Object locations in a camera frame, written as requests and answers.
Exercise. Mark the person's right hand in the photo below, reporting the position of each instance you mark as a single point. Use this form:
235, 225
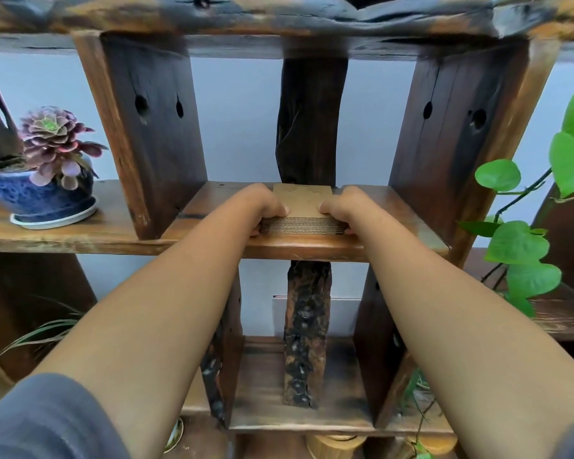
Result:
351, 205

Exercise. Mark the blue glazed ceramic pot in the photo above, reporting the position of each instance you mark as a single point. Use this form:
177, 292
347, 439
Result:
38, 193

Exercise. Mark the person's left forearm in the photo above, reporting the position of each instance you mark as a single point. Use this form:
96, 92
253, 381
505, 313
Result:
138, 320

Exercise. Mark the stack of cardboard sheets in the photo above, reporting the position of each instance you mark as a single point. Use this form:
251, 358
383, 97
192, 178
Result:
300, 212

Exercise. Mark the person's right forearm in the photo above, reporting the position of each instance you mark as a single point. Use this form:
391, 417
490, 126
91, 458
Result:
459, 325

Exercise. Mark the purple rosette succulent plant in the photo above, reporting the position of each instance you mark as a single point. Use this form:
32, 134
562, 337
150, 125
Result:
55, 143

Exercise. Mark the small green potted plant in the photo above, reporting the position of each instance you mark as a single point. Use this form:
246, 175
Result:
418, 401

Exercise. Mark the thin-leaved grass plant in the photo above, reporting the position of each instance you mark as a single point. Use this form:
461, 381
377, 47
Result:
33, 332

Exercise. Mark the person's right thumb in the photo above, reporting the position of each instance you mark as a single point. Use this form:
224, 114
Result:
329, 208

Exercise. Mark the rustic dark wooden shelf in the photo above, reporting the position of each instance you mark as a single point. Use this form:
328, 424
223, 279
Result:
287, 138

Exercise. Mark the person's left hand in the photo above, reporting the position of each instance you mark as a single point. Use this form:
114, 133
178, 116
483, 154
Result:
253, 203

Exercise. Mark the light wooden round container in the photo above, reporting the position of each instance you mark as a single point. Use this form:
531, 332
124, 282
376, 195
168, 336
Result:
335, 445

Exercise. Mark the green pothos vine plant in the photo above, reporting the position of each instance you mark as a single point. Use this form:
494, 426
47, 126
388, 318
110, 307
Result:
531, 224

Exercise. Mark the person's left thumb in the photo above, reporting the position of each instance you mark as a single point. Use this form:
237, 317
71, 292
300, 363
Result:
278, 208

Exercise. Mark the pale green pot saucer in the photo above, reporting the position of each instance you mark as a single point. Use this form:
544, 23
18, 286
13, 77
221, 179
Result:
55, 218

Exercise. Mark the round white plate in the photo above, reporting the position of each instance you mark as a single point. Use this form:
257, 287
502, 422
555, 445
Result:
174, 435

